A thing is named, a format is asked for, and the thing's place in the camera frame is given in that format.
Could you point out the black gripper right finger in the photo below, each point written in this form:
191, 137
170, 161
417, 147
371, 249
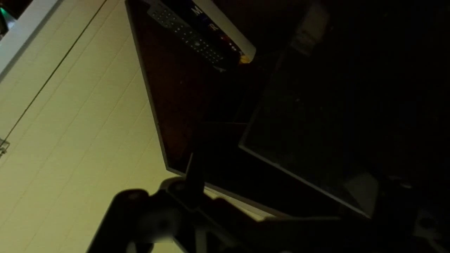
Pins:
417, 225

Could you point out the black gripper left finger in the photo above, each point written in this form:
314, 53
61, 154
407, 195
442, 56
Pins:
141, 225

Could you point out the dark wooden secretary desk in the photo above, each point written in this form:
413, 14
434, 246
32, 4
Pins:
178, 92

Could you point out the black remote control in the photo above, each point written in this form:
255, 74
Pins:
198, 42

